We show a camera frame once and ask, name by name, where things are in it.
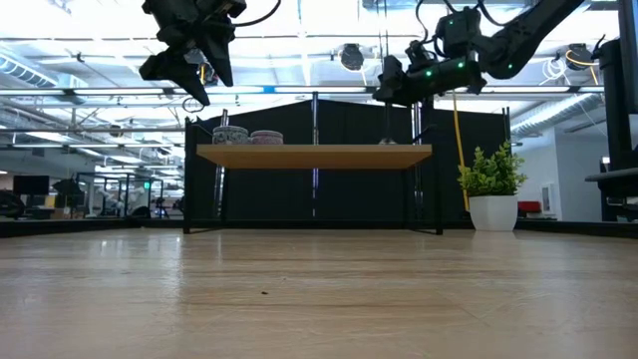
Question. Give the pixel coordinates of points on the black candlestick holder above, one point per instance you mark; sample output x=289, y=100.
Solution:
x=387, y=124

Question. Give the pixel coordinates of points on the blue patterned candle tin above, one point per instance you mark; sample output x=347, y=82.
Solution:
x=230, y=135

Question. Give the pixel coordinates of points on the pink candle tin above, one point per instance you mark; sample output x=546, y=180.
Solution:
x=266, y=137

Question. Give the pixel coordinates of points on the black aluminium table frame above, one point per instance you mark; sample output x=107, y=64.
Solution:
x=75, y=227

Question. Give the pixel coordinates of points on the green plant white pot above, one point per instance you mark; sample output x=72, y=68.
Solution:
x=493, y=212

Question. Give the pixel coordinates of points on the wooden shelf black metal legs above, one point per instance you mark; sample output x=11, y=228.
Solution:
x=314, y=155

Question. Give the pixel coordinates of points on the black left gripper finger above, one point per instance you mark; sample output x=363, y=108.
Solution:
x=174, y=72
x=222, y=50

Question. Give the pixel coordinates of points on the black room divider panel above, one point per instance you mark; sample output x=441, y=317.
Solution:
x=349, y=189

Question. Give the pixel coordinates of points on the black background workstation frame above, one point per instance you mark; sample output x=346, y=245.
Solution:
x=119, y=197

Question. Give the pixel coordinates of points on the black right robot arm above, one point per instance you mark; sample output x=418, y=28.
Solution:
x=538, y=30

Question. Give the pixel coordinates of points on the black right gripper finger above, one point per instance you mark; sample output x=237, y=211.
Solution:
x=385, y=96

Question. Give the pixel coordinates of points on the black background monitor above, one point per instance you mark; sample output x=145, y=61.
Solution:
x=31, y=185

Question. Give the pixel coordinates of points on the red box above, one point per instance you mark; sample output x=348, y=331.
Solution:
x=529, y=207

